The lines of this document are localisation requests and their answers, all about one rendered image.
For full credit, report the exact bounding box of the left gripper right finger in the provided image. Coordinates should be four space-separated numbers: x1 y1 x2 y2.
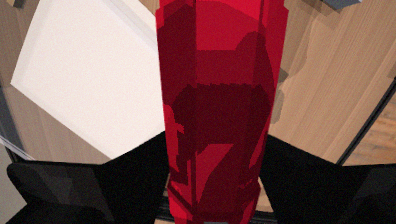
259 134 396 224

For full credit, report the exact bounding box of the grey block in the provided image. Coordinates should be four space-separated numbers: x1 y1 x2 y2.
324 0 362 9

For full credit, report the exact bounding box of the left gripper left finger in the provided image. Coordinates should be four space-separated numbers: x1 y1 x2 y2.
7 130 170 224

